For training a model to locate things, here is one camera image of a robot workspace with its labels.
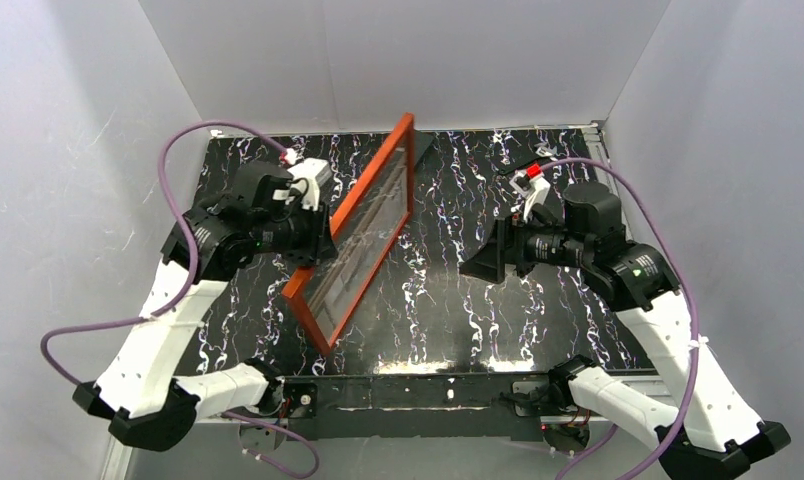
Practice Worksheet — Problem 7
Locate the printed photo of window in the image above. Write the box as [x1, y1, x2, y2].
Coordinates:
[303, 147, 408, 341]

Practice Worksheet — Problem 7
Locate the orange picture frame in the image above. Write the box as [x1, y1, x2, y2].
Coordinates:
[282, 113, 416, 356]

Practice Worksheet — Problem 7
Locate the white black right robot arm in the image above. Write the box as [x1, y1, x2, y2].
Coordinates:
[459, 180, 791, 479]

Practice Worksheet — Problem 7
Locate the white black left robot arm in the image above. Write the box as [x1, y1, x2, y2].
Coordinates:
[72, 158, 336, 452]

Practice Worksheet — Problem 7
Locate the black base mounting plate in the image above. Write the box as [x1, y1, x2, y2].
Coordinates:
[277, 372, 564, 441]

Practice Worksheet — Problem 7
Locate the black square block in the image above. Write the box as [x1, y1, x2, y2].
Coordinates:
[413, 130, 435, 166]

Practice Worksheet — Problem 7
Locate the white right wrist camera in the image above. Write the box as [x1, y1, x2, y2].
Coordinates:
[509, 163, 551, 223]

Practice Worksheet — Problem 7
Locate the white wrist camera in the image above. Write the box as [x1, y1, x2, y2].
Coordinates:
[280, 148, 332, 211]
[509, 163, 551, 223]

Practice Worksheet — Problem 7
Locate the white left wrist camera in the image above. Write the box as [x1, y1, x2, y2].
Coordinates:
[280, 148, 332, 211]

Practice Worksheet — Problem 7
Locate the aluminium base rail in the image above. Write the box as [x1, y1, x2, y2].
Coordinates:
[100, 374, 668, 480]

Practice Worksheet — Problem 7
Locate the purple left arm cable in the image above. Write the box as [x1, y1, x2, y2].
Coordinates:
[39, 119, 322, 480]

